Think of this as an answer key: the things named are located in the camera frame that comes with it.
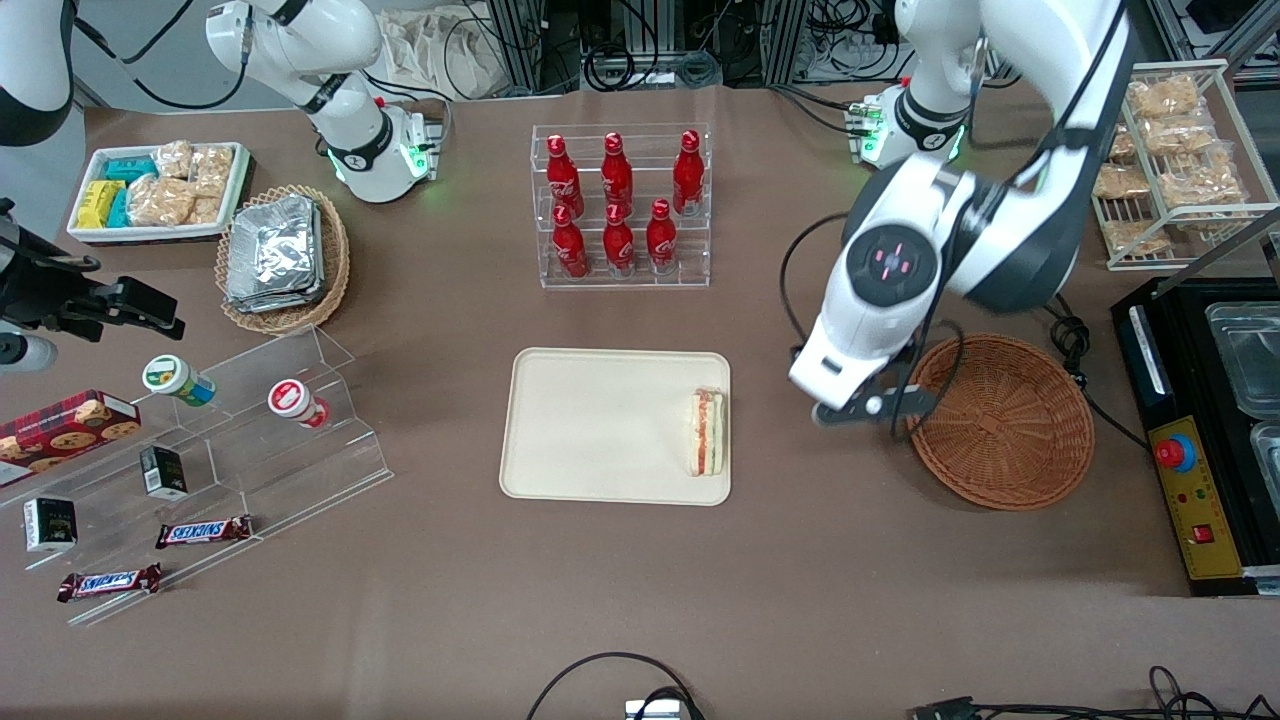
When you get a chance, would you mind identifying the red cola bottle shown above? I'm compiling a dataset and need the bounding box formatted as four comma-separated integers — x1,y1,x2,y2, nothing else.
646,198,679,276
546,134,586,217
603,203,637,277
552,205,590,280
601,132,635,211
672,130,706,217

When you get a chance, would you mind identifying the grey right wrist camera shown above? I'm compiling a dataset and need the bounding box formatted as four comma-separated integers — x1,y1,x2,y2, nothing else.
0,333,58,373

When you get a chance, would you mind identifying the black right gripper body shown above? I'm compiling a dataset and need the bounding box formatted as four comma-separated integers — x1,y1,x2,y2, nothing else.
0,198,123,343

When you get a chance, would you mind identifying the triangular sandwich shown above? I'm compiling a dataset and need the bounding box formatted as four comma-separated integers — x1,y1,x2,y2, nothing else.
686,387,729,478

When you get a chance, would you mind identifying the white wire rack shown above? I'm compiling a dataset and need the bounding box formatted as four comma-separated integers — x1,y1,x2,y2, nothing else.
1090,58,1280,273

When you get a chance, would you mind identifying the black cable with connector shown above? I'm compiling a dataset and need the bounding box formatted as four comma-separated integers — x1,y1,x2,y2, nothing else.
910,665,1280,720

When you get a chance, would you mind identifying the red cookie box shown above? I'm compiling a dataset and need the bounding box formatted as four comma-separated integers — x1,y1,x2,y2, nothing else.
0,389,142,490

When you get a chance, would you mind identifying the red lid yogurt cup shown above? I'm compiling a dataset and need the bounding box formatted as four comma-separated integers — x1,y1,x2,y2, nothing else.
267,378,332,431

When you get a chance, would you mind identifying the aluminium frame rack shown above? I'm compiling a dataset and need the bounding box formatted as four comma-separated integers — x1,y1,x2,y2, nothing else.
488,0,813,93

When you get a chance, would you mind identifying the large clear plastic container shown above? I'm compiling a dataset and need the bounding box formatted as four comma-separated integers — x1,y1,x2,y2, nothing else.
1204,300,1280,420

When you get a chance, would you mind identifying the snickers chocolate bar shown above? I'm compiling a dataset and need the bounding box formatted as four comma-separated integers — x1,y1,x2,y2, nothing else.
155,515,254,550
57,563,163,603

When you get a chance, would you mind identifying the black control box yellow panel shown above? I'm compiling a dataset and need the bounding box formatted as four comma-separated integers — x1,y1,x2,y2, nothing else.
1110,275,1280,598

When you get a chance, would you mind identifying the small black box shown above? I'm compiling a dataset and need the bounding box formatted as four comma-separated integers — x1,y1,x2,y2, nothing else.
139,445,190,501
23,496,79,554

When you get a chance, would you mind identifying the empty-weave brown wicker basket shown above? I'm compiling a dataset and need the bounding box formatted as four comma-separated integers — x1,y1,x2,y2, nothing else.
905,333,1096,512

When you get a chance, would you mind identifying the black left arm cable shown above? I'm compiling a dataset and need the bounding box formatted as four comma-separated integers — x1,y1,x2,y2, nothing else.
779,212,967,442

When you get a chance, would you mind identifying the white rectangular snack tray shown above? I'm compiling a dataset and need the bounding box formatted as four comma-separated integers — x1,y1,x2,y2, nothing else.
66,141,254,247

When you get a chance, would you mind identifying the beige cloth bag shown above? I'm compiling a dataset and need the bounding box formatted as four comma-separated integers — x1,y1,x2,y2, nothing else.
378,8,507,102

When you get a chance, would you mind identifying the green lid yogurt cup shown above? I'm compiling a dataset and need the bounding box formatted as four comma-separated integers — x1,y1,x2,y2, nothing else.
141,354,217,408

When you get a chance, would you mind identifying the clear acrylic bottle rack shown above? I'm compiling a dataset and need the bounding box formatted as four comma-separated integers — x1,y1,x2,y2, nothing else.
531,123,712,291

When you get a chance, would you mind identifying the small clear plastic container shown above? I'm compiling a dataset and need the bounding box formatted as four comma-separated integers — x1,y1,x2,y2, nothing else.
1249,420,1280,492

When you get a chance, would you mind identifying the yellow snack pack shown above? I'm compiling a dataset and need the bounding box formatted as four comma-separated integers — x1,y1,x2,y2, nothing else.
76,180,126,230

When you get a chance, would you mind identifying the wicker basket with foil packs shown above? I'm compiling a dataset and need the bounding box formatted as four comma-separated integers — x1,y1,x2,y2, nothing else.
215,184,351,335

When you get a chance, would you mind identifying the black looped cable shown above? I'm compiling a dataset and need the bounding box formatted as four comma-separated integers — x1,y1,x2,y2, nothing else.
527,652,704,720

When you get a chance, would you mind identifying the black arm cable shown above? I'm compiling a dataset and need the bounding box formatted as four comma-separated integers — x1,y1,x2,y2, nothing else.
72,0,251,111
779,212,967,442

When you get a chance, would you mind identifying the knotted black cable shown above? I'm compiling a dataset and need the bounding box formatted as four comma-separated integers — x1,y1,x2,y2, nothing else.
1040,298,1151,451

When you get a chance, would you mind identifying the diagonal aluminium bar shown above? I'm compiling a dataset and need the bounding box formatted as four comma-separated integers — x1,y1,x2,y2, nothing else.
1180,205,1280,301

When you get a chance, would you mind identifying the clear acrylic step display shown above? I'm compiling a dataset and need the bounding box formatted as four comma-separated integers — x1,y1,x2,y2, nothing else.
0,323,394,628

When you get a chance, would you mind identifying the red emergency stop button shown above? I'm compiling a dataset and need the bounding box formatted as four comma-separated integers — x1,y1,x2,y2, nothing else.
1154,434,1199,475

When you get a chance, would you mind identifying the silver foil pack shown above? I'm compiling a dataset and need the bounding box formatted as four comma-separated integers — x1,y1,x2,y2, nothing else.
228,194,321,301
226,285,327,315

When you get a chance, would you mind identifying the beige plastic tray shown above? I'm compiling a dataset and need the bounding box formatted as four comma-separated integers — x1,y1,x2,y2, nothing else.
499,347,733,507

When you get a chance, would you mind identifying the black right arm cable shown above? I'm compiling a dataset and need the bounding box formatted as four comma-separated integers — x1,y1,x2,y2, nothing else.
72,0,251,111

